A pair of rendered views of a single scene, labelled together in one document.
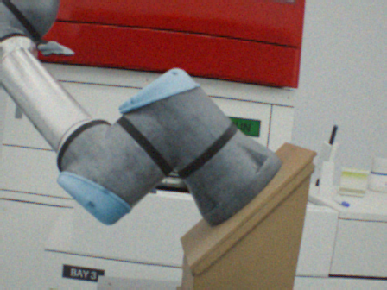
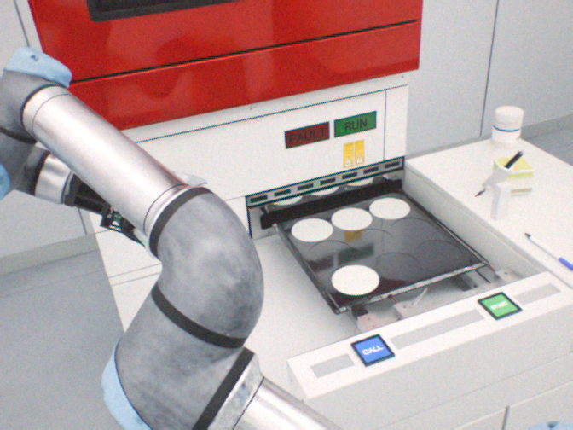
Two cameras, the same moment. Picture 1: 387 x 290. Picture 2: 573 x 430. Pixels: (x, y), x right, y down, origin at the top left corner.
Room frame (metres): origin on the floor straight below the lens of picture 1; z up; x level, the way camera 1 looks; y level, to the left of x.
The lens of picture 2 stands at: (1.01, 0.39, 1.69)
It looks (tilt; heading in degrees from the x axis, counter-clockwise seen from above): 33 degrees down; 347
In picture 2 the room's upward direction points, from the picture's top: 4 degrees counter-clockwise
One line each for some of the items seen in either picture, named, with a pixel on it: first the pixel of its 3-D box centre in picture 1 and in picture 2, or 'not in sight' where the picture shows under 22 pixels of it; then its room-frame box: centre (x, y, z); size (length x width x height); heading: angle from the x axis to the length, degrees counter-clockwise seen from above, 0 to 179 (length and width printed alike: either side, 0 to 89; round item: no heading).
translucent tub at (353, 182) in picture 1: (353, 182); (512, 176); (2.05, -0.41, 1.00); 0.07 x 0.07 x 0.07; 77
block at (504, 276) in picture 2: not in sight; (512, 285); (1.80, -0.27, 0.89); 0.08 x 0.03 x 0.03; 6
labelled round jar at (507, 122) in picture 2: (381, 174); (506, 127); (2.26, -0.54, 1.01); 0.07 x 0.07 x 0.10
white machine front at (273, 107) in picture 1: (142, 144); (259, 174); (2.25, 0.16, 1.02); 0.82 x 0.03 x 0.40; 96
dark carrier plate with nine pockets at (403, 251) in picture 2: not in sight; (373, 241); (2.05, -0.06, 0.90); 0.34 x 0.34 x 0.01; 6
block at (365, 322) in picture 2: not in sight; (374, 332); (1.77, 0.06, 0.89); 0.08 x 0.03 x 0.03; 6
